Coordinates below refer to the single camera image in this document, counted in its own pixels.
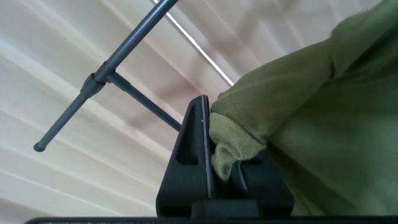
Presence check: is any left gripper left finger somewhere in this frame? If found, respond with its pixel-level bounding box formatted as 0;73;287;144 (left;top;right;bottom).
155;94;218;218

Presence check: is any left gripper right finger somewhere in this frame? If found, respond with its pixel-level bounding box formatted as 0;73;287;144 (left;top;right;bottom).
217;149;295;217

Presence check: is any green printed shirt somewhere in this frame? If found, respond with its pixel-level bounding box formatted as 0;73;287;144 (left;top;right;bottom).
208;0;398;217

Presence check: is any black clothes rack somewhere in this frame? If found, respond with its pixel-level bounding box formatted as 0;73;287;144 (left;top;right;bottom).
33;0;183;153

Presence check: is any beige curtain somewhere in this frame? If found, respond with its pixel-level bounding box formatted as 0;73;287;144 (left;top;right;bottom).
0;0;383;218

